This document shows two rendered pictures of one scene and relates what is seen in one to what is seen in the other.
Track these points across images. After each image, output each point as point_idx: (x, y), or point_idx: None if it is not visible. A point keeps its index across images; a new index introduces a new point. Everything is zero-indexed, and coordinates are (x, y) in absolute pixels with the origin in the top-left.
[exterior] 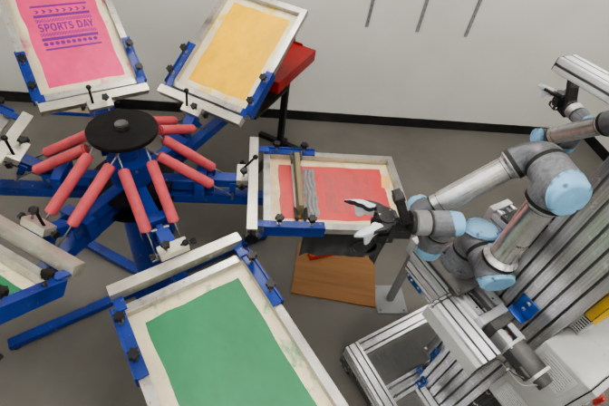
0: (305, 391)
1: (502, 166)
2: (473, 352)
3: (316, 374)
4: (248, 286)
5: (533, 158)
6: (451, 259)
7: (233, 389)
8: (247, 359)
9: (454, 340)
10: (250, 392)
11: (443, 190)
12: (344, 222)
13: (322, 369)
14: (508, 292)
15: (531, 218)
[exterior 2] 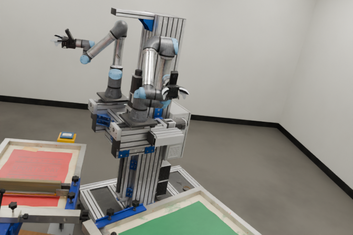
0: (192, 204)
1: (152, 52)
2: (177, 133)
3: (185, 195)
4: (126, 227)
5: (159, 42)
6: (143, 115)
7: (199, 234)
8: (180, 227)
9: (173, 136)
10: (199, 226)
11: (147, 76)
12: (69, 173)
13: (182, 193)
14: (149, 115)
15: (169, 63)
